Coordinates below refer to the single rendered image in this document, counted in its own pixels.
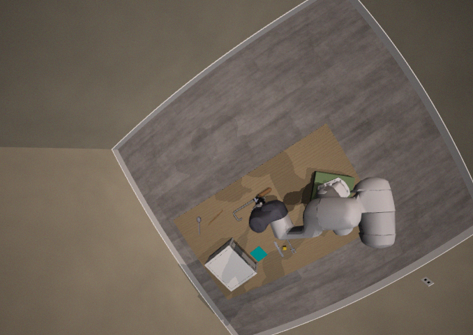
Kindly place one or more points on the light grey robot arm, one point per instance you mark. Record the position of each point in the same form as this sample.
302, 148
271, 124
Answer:
337, 213

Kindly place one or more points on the teal square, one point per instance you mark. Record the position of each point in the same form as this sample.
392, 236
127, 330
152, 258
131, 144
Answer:
258, 254

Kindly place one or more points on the steel hook with wooden handle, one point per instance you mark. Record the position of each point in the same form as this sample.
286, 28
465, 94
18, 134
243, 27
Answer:
259, 195

